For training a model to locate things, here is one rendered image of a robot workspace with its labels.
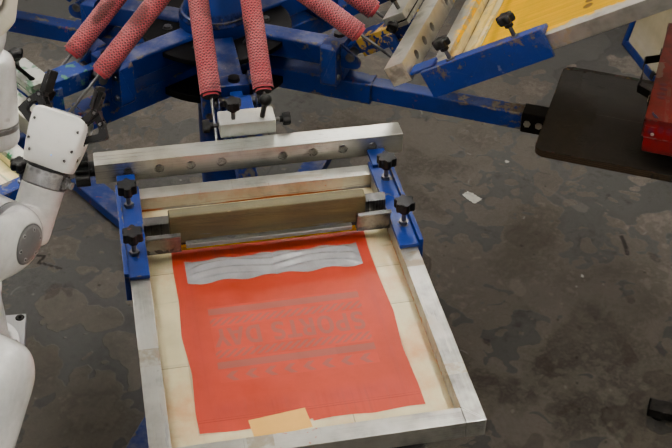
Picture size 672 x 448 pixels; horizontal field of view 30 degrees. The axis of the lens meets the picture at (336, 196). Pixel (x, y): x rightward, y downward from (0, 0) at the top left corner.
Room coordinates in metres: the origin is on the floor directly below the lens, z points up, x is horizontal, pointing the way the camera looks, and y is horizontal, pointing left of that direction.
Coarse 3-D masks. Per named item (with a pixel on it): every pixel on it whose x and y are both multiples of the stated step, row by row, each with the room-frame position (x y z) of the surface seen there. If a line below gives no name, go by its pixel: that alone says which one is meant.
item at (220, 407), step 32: (192, 256) 1.99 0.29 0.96; (224, 256) 1.99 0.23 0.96; (192, 288) 1.89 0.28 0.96; (224, 288) 1.89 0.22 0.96; (256, 288) 1.89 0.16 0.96; (192, 320) 1.80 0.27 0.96; (192, 352) 1.71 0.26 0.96; (224, 384) 1.63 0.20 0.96; (256, 384) 1.63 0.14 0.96; (288, 384) 1.63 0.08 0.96; (224, 416) 1.55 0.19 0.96; (256, 416) 1.55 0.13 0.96
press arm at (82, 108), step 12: (156, 72) 2.76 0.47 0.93; (168, 72) 2.76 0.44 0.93; (180, 72) 2.76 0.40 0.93; (192, 72) 2.78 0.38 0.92; (144, 84) 2.70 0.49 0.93; (156, 84) 2.70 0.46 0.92; (168, 84) 2.73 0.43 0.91; (144, 96) 2.68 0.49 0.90; (156, 96) 2.70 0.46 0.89; (168, 96) 2.73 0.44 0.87; (84, 108) 2.58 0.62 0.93; (108, 108) 2.61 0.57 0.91; (120, 108) 2.63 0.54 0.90; (132, 108) 2.65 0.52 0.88; (108, 120) 2.61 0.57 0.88; (24, 144) 2.46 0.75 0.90
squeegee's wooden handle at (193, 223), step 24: (336, 192) 2.08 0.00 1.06; (360, 192) 2.08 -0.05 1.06; (168, 216) 1.99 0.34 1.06; (192, 216) 2.00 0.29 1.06; (216, 216) 2.01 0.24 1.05; (240, 216) 2.02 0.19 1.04; (264, 216) 2.03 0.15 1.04; (288, 216) 2.04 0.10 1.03; (312, 216) 2.05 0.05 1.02; (336, 216) 2.06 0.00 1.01
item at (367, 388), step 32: (288, 288) 1.90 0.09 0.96; (320, 288) 1.90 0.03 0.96; (352, 288) 1.90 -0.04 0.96; (384, 320) 1.81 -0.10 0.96; (384, 352) 1.72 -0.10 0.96; (320, 384) 1.63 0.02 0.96; (352, 384) 1.63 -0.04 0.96; (384, 384) 1.63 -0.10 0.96; (416, 384) 1.63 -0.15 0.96; (320, 416) 1.55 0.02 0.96
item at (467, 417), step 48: (144, 192) 2.16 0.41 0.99; (192, 192) 2.16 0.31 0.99; (240, 192) 2.18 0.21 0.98; (288, 192) 2.20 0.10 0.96; (144, 288) 1.85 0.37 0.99; (432, 288) 1.86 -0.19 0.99; (144, 336) 1.71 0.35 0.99; (432, 336) 1.73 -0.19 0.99; (144, 384) 1.59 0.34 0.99; (288, 432) 1.48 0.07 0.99; (336, 432) 1.48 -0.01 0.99; (384, 432) 1.48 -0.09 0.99; (432, 432) 1.50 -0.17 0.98; (480, 432) 1.52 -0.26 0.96
